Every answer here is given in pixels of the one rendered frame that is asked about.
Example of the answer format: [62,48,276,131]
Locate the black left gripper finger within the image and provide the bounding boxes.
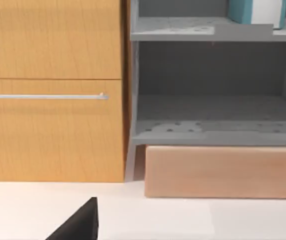
[45,196,100,240]

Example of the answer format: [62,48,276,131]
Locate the wooden cupboard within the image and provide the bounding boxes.
[0,0,133,183]

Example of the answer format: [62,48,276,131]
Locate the pale wooden drawer front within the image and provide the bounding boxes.
[144,144,286,200]

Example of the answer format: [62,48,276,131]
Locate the plain wooden drawer front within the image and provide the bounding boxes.
[0,0,123,81]

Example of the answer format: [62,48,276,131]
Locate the grey open shelf unit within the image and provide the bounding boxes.
[125,0,286,181]

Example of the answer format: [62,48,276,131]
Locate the teal and white book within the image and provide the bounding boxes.
[227,0,286,30]

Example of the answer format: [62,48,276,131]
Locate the wooden drawer front with handle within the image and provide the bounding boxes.
[0,78,125,183]

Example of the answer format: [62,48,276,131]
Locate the long metal handle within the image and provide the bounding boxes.
[0,92,109,101]

